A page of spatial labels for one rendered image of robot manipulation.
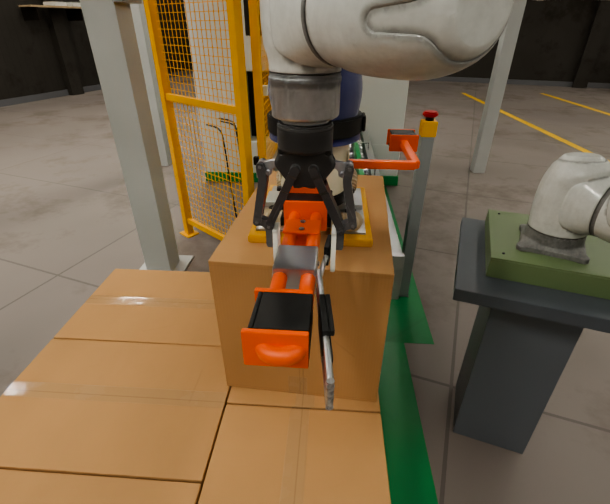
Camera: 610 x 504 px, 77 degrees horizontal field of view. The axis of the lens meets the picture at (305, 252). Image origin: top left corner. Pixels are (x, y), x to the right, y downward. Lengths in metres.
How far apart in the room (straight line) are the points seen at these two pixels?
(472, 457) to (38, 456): 1.38
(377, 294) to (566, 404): 1.37
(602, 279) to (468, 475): 0.83
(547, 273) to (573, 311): 0.12
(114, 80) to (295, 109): 1.82
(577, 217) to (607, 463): 1.03
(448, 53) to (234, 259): 0.63
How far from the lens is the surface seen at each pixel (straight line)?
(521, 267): 1.24
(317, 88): 0.49
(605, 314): 1.26
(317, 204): 0.72
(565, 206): 1.25
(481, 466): 1.73
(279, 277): 0.53
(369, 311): 0.87
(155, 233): 2.49
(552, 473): 1.82
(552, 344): 1.44
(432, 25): 0.33
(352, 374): 1.01
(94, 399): 1.21
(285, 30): 0.47
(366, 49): 0.37
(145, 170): 2.33
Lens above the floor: 1.39
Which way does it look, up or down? 31 degrees down
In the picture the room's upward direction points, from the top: straight up
